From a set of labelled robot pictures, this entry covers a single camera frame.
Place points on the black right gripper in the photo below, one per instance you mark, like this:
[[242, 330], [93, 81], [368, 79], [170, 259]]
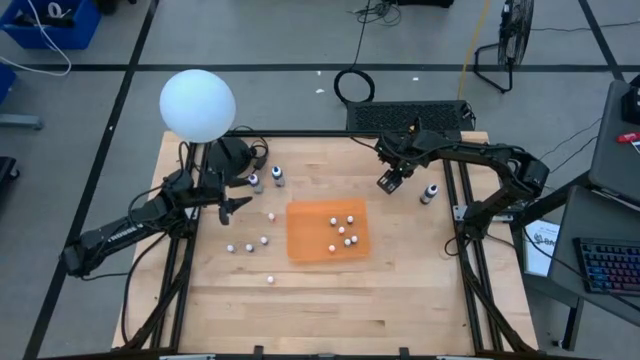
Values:
[[400, 152]]

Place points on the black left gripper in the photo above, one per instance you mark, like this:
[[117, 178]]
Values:
[[220, 195]]

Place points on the large purple food coloring bottle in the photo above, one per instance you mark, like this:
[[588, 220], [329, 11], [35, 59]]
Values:
[[255, 182]]

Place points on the small white bottle red label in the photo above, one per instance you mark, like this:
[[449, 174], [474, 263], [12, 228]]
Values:
[[230, 248]]

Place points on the large black food coloring bottle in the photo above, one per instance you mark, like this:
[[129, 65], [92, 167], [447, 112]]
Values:
[[429, 194]]

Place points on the small blue dropper bottle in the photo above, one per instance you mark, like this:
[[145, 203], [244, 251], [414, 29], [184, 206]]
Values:
[[350, 219]]

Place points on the small orange bottle yellow label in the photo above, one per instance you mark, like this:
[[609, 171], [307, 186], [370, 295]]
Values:
[[270, 279]]

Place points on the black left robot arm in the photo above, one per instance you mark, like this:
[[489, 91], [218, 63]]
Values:
[[120, 232]]

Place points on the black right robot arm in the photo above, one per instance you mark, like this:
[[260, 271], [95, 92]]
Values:
[[480, 152]]

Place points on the black vented computer case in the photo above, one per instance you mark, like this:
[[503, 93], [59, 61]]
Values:
[[410, 116]]

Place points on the orange translucent plastic bin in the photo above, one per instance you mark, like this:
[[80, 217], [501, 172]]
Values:
[[310, 235]]

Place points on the silver mounting plate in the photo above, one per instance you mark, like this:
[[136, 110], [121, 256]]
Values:
[[457, 212]]

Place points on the white globe table lamp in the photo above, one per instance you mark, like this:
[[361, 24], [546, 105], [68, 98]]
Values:
[[197, 105]]

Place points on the black floor fan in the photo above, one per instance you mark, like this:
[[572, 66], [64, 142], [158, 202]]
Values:
[[515, 30]]

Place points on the white printed paper sheet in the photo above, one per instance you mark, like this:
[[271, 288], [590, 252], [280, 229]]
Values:
[[540, 250]]

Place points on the grey office desk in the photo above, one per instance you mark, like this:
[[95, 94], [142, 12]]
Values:
[[570, 225], [615, 165]]

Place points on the red handheld tool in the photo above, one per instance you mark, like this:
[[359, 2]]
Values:
[[627, 137]]

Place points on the blue plastic storage bin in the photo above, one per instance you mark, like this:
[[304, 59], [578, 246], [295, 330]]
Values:
[[75, 35], [5, 82]]

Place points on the black computer keyboard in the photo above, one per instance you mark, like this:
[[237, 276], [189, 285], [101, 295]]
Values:
[[607, 265]]

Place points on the black aluminium table frame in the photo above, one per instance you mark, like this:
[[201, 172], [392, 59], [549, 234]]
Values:
[[300, 133]]

